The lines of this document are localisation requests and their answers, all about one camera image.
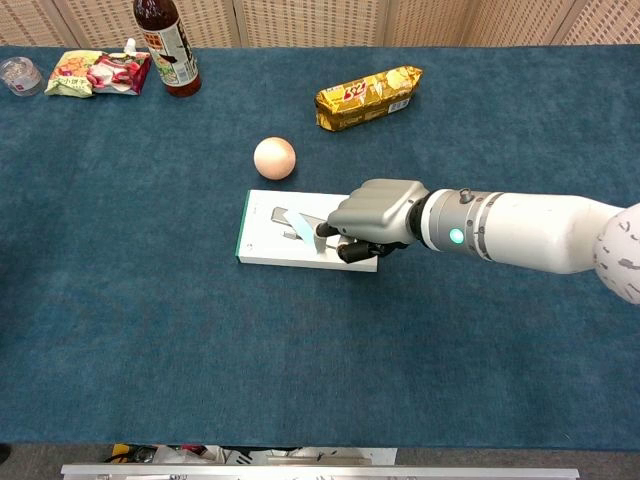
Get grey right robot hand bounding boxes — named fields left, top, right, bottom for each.
left=314, top=178, right=431, bottom=265

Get light blue plastic piece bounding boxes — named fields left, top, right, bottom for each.
left=285, top=210, right=326, bottom=254

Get white product box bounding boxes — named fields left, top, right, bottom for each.
left=234, top=188, right=380, bottom=274

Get peach coloured ball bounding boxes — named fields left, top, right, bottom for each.
left=253, top=136, right=298, bottom=180

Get golden biscuit packet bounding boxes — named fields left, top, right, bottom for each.
left=314, top=64, right=424, bottom=133

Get blue table cloth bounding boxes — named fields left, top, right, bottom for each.
left=0, top=44, right=640, bottom=449

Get woven folding screen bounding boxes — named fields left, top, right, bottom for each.
left=0, top=0, right=640, bottom=50

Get brown sauce bottle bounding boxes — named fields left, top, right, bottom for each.
left=132, top=0, right=203, bottom=99

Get red white snack pouch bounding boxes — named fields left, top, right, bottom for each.
left=85, top=37, right=153, bottom=96

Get yellow green snack bag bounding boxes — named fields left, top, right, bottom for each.
left=43, top=49, right=104, bottom=99

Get clear glass cup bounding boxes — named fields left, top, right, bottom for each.
left=0, top=56, right=45, bottom=98

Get aluminium profile rail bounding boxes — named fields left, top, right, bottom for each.
left=60, top=463, right=581, bottom=480

